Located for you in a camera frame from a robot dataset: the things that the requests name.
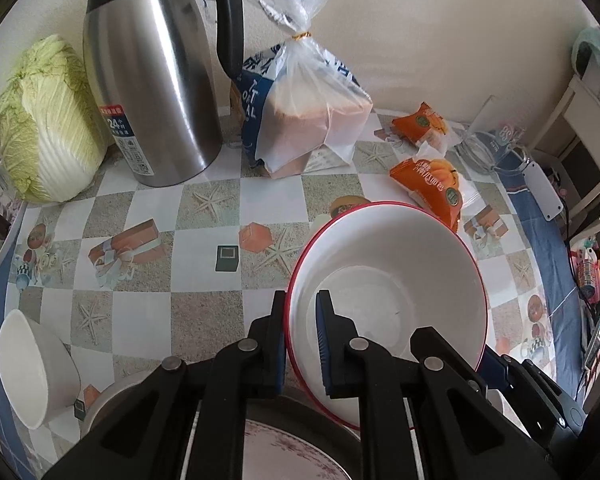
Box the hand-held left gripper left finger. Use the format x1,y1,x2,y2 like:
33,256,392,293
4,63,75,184
42,289,288,480

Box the napa cabbage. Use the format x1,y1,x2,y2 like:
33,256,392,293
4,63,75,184
0,34,108,204

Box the white oval tray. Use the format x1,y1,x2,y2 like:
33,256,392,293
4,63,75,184
0,210,28,279

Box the clear glass pitcher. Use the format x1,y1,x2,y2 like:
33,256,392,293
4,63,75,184
455,95,533,176

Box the white square bowl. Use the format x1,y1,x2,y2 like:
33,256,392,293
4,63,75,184
0,308,82,430

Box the pale green plastic bag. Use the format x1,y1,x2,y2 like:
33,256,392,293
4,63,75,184
571,27,600,73

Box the round floral plate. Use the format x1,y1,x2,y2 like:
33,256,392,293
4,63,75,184
242,417,353,480

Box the white power strip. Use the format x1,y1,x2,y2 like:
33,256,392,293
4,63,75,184
520,162,565,222

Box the orange snack packet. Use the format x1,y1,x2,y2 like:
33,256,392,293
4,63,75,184
389,156,465,233
390,101,452,156

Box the pink toy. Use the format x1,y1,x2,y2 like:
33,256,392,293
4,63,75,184
570,240,600,301

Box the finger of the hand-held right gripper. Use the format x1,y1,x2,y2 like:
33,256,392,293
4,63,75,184
480,346,513,408

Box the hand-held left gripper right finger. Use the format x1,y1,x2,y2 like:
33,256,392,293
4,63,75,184
315,289,563,480

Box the white wooden furniture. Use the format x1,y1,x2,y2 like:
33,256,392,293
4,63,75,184
530,25,600,211

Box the large steel basin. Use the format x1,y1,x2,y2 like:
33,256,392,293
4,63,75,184
80,372,376,480

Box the blue cloth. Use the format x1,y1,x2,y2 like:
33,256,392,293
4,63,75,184
500,170,588,401

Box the bagged bread loaf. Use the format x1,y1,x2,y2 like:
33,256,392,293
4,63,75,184
229,0,373,181

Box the strawberry print bowl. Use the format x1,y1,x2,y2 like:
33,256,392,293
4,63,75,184
285,201,490,431

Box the steel thermos jug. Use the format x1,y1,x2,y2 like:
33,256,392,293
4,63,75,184
82,0,245,188

